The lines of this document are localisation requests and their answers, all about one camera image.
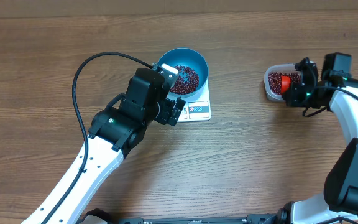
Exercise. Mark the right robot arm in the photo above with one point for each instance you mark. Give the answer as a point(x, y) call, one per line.
point(332, 89)

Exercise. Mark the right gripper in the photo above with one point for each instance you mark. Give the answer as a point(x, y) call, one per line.
point(293, 98)

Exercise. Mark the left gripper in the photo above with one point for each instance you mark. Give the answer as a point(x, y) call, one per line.
point(168, 106)

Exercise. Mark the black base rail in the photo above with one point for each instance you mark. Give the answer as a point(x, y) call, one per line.
point(100, 216)

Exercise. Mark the blue plastic bowl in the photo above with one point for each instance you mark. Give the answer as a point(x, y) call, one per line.
point(190, 58)

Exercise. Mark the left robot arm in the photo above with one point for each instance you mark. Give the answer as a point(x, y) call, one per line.
point(113, 133)

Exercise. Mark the white digital kitchen scale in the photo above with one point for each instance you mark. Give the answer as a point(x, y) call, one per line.
point(197, 106)

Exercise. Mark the red beans in bowl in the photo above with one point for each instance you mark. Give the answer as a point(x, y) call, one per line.
point(187, 81)

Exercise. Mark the clear plastic container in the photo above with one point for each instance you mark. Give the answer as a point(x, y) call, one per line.
point(284, 69)

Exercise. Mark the red scoop with blue handle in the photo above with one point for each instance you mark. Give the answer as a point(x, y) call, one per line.
point(285, 84)

